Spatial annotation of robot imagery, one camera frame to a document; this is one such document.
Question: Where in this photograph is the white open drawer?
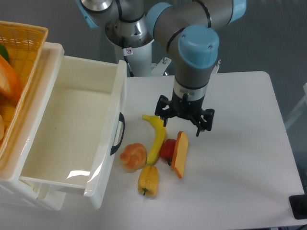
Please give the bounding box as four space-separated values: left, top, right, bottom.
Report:
21 56 127 209

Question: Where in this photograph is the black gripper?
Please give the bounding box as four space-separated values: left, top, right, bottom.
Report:
154 91 215 137

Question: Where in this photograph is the black cable on pedestal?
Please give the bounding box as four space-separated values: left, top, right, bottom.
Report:
121 35 135 78

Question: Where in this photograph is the yellow woven basket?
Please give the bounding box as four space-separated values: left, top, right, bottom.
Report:
0 21 48 169

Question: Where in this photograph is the black drawer handle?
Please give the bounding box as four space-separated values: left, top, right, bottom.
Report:
110 112 125 156

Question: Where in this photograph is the yellow banana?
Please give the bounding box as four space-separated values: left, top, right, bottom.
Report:
142 115 166 165

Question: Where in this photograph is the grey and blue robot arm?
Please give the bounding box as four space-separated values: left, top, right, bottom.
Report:
76 0 247 132

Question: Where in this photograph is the black device at table corner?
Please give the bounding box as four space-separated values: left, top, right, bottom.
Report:
289 195 307 219

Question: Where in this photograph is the round bread roll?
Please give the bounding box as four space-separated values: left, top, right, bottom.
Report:
119 143 147 173

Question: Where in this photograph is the yellow bell pepper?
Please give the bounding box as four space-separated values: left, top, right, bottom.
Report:
138 165 159 196

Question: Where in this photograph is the white plastic drawer cabinet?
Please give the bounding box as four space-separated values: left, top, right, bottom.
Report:
0 42 66 210

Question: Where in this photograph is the bread slice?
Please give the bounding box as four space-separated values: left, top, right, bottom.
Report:
171 131 189 179

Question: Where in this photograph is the green item in basket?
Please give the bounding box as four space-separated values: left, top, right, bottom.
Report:
0 44 9 62

